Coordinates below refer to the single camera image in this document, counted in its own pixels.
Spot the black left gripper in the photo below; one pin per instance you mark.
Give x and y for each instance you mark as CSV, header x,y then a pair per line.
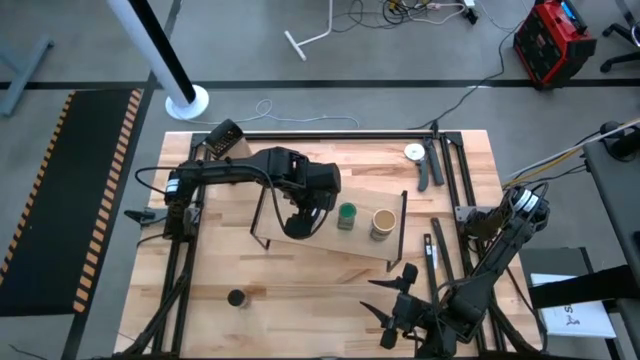
x,y
322,180

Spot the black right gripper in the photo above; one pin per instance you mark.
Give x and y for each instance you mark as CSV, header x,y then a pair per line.
x,y
415,312

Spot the wooden shelf with black legs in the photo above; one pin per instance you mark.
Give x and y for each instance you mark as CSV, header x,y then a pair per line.
x,y
362,245

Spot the black-lid spice jar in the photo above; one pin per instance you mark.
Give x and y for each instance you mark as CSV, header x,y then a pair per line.
x,y
236,297

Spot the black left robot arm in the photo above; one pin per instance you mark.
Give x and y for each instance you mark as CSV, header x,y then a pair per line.
x,y
225,170

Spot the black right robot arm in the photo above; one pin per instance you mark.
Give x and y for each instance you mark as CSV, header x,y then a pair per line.
x,y
500,250

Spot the green-lid spice jar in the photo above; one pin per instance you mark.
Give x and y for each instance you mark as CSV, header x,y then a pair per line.
x,y
347,211

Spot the black slotted turner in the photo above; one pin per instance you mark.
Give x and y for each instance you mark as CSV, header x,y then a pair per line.
x,y
429,265

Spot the tan cardboard spice canister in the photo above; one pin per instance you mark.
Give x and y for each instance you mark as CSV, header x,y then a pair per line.
x,y
384,220

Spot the white T-shaped stand foot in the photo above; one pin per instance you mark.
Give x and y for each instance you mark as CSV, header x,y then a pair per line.
x,y
295,46

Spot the black clamp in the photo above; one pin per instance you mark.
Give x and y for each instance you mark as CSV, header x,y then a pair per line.
x,y
140,216

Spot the white paper sheet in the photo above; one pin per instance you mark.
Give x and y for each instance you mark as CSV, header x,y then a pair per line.
x,y
580,320

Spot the black flat bar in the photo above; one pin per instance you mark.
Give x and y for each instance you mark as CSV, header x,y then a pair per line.
x,y
585,287

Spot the white pole with round base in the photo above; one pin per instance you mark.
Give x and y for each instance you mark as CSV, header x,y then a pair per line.
x,y
145,45

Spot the black orange-striped floor mat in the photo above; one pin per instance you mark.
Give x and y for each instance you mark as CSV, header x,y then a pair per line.
x,y
50,200

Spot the black round stand base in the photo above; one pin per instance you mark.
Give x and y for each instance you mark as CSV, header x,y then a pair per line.
x,y
627,147

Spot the red tool case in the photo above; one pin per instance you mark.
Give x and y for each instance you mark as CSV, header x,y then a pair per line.
x,y
550,45

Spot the grey table leg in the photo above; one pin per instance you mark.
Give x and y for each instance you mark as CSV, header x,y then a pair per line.
x,y
25,75

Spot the black office chair base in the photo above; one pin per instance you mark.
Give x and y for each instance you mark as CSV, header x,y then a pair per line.
x,y
609,31

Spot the black aluminium table frame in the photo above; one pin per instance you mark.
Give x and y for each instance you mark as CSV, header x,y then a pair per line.
x,y
350,135

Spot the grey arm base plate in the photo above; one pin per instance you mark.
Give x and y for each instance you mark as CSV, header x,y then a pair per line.
x,y
465,214

